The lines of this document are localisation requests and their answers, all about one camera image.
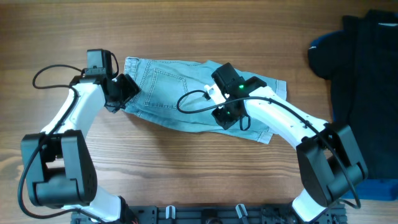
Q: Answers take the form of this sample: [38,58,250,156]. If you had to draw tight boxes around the light blue denim shorts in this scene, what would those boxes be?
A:
[124,57,274,144]

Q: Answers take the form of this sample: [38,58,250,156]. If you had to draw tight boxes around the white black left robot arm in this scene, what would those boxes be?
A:
[17,49,140,223]

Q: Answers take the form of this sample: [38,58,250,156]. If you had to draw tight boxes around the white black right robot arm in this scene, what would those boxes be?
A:
[206,63,368,223]

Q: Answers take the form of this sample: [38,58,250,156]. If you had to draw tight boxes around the dark navy shirt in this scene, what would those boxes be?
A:
[307,9,398,180]

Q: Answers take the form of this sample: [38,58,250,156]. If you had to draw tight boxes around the blue cloth under pile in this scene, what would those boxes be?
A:
[308,30,398,202]

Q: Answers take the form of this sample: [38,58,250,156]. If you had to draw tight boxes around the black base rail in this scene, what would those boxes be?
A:
[70,203,347,224]

